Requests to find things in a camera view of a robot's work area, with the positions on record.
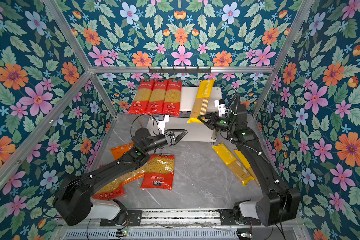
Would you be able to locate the black hook rail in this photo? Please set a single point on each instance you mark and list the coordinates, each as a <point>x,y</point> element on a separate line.
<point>179,70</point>

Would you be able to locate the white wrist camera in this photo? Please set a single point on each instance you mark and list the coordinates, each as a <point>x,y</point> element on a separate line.
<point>221,106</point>
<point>162,120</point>

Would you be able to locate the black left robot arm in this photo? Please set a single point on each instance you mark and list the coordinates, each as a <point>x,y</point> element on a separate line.
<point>73,199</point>

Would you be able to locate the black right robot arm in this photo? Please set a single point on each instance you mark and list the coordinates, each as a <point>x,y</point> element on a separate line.
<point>279,203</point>

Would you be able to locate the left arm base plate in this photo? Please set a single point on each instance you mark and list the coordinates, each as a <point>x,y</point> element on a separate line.
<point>125,218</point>

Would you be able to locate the red fusilli bag centre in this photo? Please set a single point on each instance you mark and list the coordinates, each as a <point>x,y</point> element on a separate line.
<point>159,172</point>

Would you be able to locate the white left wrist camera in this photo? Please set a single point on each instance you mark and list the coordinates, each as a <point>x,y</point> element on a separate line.
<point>162,120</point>

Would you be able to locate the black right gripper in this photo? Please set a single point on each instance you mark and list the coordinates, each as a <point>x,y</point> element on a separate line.
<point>211,124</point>

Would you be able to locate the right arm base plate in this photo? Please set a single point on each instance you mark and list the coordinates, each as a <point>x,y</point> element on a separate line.
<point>233,217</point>

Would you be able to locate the red spaghetti bag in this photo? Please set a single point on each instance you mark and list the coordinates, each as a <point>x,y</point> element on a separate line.
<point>156,102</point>
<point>142,97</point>
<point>172,100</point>

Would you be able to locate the orange macaroni bag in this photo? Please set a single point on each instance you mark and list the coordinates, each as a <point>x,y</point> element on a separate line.
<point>134,175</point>

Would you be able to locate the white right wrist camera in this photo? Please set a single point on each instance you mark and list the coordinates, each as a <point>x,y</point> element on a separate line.
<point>221,106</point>

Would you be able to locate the yellow spaghetti bag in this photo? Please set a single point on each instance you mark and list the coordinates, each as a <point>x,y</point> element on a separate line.
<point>201,101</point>
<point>247,165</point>
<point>235,166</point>

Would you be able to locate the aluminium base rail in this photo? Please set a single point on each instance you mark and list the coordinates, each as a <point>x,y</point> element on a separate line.
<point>162,218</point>

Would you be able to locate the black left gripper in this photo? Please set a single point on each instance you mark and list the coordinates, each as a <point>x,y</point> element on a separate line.
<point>170,138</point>

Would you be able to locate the red macaroni bag left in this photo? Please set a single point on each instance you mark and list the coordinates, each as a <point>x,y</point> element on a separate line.
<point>112,190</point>

